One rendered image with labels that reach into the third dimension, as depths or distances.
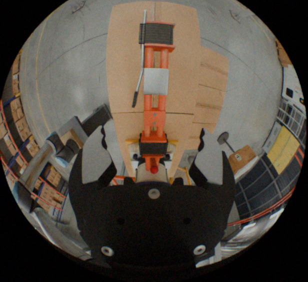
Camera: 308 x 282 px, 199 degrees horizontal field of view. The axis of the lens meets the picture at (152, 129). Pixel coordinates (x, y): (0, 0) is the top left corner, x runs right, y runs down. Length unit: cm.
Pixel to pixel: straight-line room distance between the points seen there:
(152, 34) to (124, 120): 37
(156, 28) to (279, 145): 730
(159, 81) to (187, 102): 22
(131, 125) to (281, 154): 742
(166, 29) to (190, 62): 20
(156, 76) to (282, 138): 724
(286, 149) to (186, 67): 718
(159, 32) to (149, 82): 14
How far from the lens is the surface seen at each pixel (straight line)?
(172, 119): 43
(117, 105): 42
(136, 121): 43
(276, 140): 731
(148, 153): 34
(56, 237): 44
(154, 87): 23
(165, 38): 25
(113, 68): 41
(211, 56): 100
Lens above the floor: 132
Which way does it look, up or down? 58 degrees down
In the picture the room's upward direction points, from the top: 178 degrees clockwise
